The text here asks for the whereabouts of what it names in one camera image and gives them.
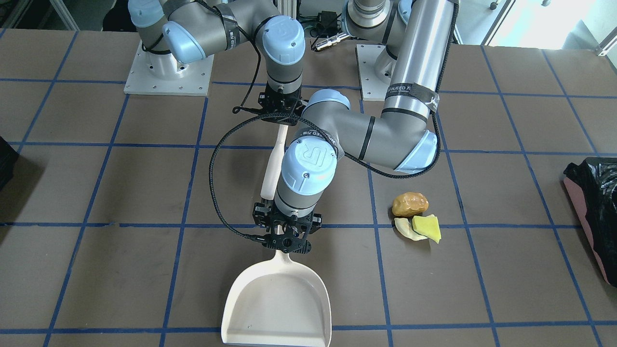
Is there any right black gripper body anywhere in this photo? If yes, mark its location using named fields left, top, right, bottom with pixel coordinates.
left=258, top=91, right=306, bottom=117

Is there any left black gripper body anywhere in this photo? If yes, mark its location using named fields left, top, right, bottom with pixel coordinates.
left=254, top=202, right=322, bottom=254

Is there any white hand brush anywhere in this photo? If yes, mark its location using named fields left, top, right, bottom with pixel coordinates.
left=260, top=124, right=289, bottom=200

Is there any white plastic dustpan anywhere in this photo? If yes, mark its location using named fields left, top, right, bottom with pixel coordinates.
left=221, top=251, right=332, bottom=347

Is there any pale peel scrap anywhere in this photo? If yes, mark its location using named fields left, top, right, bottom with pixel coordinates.
left=394, top=217, right=428, bottom=241

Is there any brown potato-like trash piece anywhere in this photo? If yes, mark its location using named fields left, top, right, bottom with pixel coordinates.
left=391, top=192, right=429, bottom=217

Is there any yellow sponge piece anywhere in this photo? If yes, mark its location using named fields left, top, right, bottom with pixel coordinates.
left=411, top=214, right=442, bottom=244

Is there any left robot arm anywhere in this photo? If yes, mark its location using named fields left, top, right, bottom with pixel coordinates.
left=248, top=0, right=460, bottom=253

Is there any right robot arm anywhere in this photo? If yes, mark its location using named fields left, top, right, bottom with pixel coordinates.
left=125, top=0, right=306, bottom=125

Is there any black-lined trash bin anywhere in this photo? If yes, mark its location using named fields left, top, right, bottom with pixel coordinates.
left=0, top=137, right=19, bottom=190
left=563, top=157, right=617, bottom=286

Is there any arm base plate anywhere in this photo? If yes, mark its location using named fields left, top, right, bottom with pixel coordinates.
left=356, top=44, right=396, bottom=101
left=124, top=43, right=214, bottom=96

